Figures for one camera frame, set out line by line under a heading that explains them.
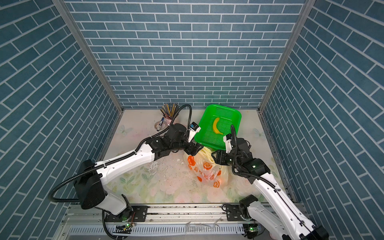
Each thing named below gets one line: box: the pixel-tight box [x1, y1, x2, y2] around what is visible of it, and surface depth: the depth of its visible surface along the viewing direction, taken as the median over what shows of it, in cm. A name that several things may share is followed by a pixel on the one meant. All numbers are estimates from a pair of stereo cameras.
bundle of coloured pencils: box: [160, 102, 180, 119], surface depth 104 cm
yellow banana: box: [213, 117, 223, 135], surface depth 110 cm
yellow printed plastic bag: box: [184, 147, 231, 188], surface depth 79 cm
